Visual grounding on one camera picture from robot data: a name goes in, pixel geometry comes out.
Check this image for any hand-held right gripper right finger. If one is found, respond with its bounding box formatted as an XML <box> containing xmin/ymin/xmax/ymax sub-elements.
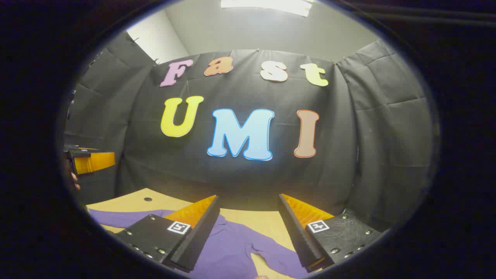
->
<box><xmin>278</xmin><ymin>194</ymin><xmax>384</xmax><ymax>273</ymax></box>

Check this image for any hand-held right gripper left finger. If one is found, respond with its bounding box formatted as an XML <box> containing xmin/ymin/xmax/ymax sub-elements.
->
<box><xmin>114</xmin><ymin>195</ymin><xmax>220</xmax><ymax>273</ymax></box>

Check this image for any purple collared shirt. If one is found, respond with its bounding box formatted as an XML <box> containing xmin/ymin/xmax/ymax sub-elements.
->
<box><xmin>88</xmin><ymin>209</ymin><xmax>310</xmax><ymax>279</ymax></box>

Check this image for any black backdrop cloth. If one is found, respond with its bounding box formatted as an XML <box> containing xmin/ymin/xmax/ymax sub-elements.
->
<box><xmin>64</xmin><ymin>31</ymin><xmax>436</xmax><ymax>233</ymax></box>

